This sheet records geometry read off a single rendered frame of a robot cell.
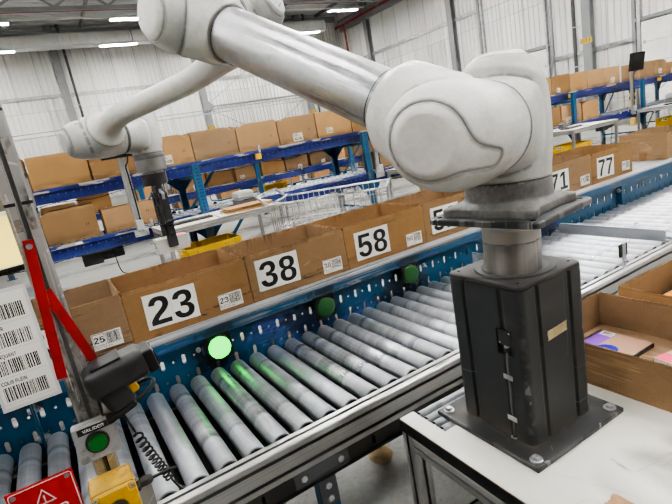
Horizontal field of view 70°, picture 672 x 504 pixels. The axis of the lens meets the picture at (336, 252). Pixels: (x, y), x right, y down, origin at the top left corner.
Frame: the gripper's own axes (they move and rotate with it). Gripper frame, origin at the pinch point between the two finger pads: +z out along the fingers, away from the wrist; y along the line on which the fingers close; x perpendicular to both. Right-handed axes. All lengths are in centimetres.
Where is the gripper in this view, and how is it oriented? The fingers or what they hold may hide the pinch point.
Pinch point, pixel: (169, 235)
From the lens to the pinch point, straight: 163.1
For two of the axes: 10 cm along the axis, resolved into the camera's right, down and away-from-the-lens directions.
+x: -8.4, 2.7, -4.7
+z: 1.7, 9.6, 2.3
